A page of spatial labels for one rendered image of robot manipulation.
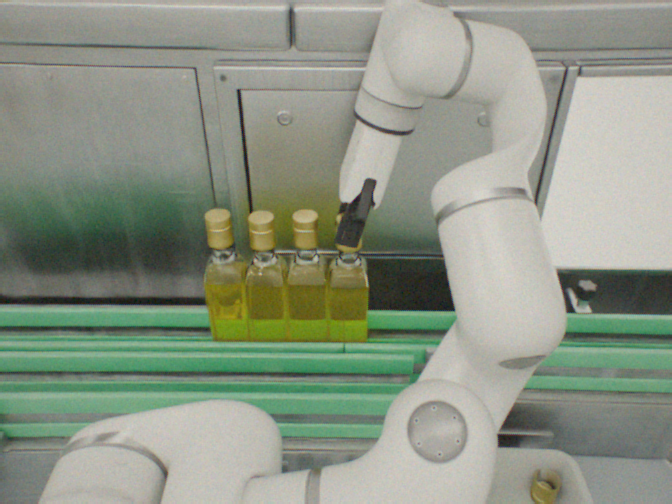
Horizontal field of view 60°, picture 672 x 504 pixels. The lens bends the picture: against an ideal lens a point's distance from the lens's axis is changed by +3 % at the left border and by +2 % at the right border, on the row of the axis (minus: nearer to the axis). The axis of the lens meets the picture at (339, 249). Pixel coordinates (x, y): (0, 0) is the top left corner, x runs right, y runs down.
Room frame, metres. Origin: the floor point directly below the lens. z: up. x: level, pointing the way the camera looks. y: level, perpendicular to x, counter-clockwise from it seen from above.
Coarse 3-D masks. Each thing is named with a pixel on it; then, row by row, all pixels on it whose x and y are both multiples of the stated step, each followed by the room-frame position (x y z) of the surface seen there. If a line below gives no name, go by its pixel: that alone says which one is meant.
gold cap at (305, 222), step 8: (296, 216) 0.65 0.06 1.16; (304, 216) 0.65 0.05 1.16; (312, 216) 0.65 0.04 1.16; (296, 224) 0.64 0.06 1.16; (304, 224) 0.63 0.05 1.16; (312, 224) 0.63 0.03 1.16; (296, 232) 0.64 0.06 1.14; (304, 232) 0.63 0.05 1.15; (312, 232) 0.63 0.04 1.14; (296, 240) 0.64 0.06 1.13; (304, 240) 0.63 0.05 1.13; (312, 240) 0.63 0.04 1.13; (304, 248) 0.63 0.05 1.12; (312, 248) 0.63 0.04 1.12
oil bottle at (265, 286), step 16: (256, 272) 0.62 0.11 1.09; (272, 272) 0.62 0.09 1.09; (256, 288) 0.62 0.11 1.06; (272, 288) 0.62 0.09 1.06; (256, 304) 0.62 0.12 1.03; (272, 304) 0.62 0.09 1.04; (256, 320) 0.62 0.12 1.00; (272, 320) 0.62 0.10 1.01; (288, 320) 0.64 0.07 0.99; (256, 336) 0.62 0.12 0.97; (272, 336) 0.62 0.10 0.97; (288, 336) 0.63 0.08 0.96
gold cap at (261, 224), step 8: (248, 216) 0.65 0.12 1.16; (256, 216) 0.65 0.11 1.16; (264, 216) 0.65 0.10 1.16; (272, 216) 0.65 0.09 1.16; (248, 224) 0.64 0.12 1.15; (256, 224) 0.63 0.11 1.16; (264, 224) 0.63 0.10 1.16; (272, 224) 0.64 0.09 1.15; (256, 232) 0.63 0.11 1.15; (264, 232) 0.63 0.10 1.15; (272, 232) 0.64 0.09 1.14; (256, 240) 0.63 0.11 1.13; (264, 240) 0.63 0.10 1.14; (272, 240) 0.63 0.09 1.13; (256, 248) 0.63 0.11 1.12; (264, 248) 0.63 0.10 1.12; (272, 248) 0.63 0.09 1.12
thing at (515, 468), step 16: (512, 448) 0.53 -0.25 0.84; (496, 464) 0.51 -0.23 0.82; (512, 464) 0.51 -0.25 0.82; (528, 464) 0.51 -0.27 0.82; (544, 464) 0.51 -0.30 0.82; (560, 464) 0.51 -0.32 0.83; (576, 464) 0.50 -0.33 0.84; (496, 480) 0.51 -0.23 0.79; (512, 480) 0.51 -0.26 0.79; (528, 480) 0.51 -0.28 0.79; (544, 480) 0.51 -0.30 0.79; (576, 480) 0.48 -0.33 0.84; (496, 496) 0.50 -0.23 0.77; (512, 496) 0.50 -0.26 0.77; (528, 496) 0.50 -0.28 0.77; (560, 496) 0.49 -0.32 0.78; (576, 496) 0.46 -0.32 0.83
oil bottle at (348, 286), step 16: (336, 256) 0.66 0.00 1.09; (336, 272) 0.62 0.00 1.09; (352, 272) 0.62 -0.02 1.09; (336, 288) 0.61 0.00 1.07; (352, 288) 0.61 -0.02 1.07; (368, 288) 0.62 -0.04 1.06; (336, 304) 0.61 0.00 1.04; (352, 304) 0.61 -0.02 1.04; (336, 320) 0.61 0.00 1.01; (352, 320) 0.61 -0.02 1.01; (336, 336) 0.61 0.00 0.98; (352, 336) 0.61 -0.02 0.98
